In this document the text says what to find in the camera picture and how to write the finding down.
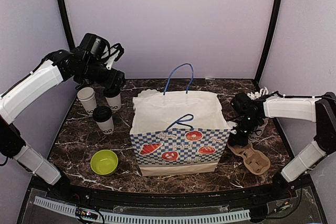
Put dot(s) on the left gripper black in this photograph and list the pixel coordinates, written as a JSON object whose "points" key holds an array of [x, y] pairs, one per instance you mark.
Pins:
{"points": [[114, 80]]}

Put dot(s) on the black front rail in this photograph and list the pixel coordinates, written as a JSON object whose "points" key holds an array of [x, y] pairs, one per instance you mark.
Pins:
{"points": [[130, 188]]}

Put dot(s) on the left black corner post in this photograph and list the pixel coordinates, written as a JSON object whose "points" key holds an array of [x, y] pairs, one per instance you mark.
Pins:
{"points": [[66, 24]]}

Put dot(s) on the white fluted ceramic bowl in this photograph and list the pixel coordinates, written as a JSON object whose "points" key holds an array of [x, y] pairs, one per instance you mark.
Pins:
{"points": [[147, 93]]}

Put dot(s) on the right black corner post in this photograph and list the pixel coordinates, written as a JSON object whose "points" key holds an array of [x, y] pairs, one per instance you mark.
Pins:
{"points": [[268, 41]]}

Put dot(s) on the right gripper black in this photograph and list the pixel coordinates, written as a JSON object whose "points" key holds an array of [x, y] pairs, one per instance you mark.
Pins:
{"points": [[234, 140]]}

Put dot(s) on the white slotted cable duct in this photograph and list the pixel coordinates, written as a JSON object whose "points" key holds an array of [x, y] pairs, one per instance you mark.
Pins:
{"points": [[91, 216]]}

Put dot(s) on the bundle of white wrapped straws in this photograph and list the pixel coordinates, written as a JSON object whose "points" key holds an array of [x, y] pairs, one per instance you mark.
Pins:
{"points": [[258, 94]]}

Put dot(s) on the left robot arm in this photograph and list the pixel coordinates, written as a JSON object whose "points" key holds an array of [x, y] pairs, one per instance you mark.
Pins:
{"points": [[54, 69]]}

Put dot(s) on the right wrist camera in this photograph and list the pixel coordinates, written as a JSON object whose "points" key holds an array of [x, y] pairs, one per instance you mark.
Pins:
{"points": [[243, 104]]}

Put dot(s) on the brown cardboard cup carrier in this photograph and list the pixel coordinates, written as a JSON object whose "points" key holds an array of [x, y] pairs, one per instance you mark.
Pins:
{"points": [[254, 160]]}

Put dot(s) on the white paper coffee cup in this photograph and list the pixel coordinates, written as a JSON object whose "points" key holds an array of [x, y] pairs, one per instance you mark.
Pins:
{"points": [[114, 103]]}

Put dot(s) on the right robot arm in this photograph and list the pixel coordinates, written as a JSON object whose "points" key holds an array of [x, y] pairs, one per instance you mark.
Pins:
{"points": [[317, 109]]}

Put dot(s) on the stack of white paper cups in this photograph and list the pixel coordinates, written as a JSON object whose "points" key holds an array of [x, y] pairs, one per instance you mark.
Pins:
{"points": [[87, 98]]}

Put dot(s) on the green bowl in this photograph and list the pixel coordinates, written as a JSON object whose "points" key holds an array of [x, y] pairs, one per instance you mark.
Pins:
{"points": [[104, 162]]}

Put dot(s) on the black corner post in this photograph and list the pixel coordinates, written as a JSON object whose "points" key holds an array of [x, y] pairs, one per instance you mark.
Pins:
{"points": [[268, 41], [66, 24]]}

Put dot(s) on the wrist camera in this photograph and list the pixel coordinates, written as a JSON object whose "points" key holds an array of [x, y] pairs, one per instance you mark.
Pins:
{"points": [[95, 45], [243, 104]]}

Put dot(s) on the patterned paper takeout bag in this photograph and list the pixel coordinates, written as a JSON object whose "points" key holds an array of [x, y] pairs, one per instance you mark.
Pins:
{"points": [[178, 132]]}

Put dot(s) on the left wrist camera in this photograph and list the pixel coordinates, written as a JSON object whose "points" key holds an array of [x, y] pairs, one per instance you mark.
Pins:
{"points": [[95, 45]]}

